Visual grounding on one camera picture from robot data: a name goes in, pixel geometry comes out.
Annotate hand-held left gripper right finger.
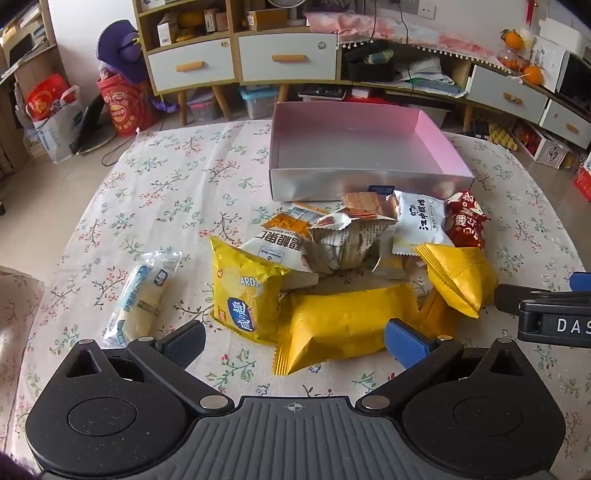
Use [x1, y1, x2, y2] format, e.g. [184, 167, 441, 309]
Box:
[355, 318, 529, 414]

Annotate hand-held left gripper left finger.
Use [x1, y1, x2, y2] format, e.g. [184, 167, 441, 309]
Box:
[65, 319, 236, 414]

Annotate yellow foil snack packet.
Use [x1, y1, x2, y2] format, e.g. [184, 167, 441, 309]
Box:
[416, 291, 462, 337]
[273, 282, 428, 376]
[416, 243, 499, 319]

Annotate yellow snack packet blue label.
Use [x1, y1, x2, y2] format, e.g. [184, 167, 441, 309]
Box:
[210, 235, 291, 346]

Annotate grey snack packet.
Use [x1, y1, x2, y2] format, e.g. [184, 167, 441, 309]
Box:
[307, 208, 398, 274]

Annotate white packet with black print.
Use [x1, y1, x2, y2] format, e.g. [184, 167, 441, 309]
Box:
[392, 190, 455, 256]

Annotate white nut snack packet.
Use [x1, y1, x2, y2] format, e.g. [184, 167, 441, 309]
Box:
[240, 228, 320, 289]

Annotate pink box with silver sides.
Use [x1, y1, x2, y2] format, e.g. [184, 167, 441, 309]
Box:
[269, 102, 475, 203]

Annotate white and blue cake packet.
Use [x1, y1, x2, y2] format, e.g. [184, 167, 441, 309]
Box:
[102, 251, 183, 348]

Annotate red snack packet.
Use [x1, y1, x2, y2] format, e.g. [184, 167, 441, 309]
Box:
[444, 191, 491, 250]

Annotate red box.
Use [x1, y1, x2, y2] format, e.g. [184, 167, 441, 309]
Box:
[573, 152, 591, 201]

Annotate printed cardboard box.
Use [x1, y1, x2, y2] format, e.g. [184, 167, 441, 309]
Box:
[512, 122, 573, 169]

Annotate orange cracker packet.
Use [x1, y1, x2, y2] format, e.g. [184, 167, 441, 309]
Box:
[341, 191, 399, 222]

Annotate orange and white snack packet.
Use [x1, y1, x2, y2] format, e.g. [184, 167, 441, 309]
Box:
[270, 203, 331, 238]

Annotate yellow packed items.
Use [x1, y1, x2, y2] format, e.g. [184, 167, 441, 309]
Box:
[487, 122, 518, 151]

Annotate black appliance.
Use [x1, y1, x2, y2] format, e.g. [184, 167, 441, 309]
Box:
[556, 51, 591, 109]

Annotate low wooden stand white drawers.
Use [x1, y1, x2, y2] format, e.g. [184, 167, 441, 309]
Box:
[337, 37, 591, 151]

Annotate clear plastic bin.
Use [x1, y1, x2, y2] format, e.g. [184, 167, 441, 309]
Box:
[187, 90, 220, 121]

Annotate black flat object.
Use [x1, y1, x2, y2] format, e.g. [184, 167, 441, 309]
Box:
[76, 92, 116, 155]

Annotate pile of papers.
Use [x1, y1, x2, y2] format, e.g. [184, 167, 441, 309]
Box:
[397, 55, 467, 97]

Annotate red printed bag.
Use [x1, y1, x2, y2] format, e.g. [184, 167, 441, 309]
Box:
[96, 73, 158, 137]

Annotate white paper bag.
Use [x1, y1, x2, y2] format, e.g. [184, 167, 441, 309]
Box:
[25, 85, 86, 163]

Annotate blue plastic bin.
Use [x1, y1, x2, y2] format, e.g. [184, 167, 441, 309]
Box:
[240, 85, 280, 120]

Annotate black storage box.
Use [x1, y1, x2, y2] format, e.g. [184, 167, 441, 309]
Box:
[346, 58, 397, 84]

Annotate wooden cabinet with white drawer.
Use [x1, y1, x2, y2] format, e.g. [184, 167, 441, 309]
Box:
[131, 0, 238, 125]
[233, 0, 342, 104]

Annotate red gift bag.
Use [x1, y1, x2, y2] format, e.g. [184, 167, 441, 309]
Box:
[25, 74, 70, 121]

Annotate purple hat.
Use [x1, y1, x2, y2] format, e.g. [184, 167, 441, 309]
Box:
[96, 19, 151, 84]

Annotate pink cloth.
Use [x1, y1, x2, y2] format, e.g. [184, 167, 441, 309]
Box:
[305, 11, 497, 61]

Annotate small white box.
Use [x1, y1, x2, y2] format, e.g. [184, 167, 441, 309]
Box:
[157, 14, 178, 47]

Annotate wooden bookshelf desk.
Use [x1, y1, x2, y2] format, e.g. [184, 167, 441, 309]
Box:
[0, 0, 70, 171]

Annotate yellow cardboard box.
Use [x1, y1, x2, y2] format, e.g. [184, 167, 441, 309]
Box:
[247, 9, 289, 31]

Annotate white desk fan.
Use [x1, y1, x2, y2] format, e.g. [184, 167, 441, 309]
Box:
[268, 0, 308, 26]

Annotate white wall socket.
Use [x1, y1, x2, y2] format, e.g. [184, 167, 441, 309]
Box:
[401, 0, 435, 19]

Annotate black cable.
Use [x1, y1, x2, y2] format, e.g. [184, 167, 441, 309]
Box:
[369, 0, 409, 42]

